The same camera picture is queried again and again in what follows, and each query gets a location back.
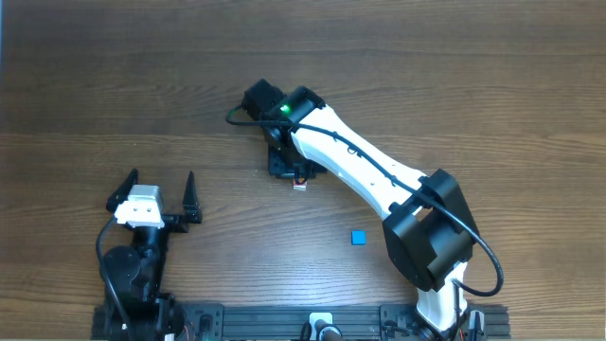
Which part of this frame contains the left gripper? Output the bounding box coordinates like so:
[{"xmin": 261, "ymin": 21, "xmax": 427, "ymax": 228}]
[{"xmin": 105, "ymin": 168, "xmax": 204, "ymax": 234}]

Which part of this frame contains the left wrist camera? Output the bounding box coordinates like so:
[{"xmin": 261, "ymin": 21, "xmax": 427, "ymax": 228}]
[{"xmin": 114, "ymin": 184, "xmax": 166, "ymax": 230}]

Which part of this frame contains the mounting rail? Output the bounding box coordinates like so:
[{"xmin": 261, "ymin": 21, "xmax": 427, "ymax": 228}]
[{"xmin": 91, "ymin": 302, "xmax": 513, "ymax": 341}]

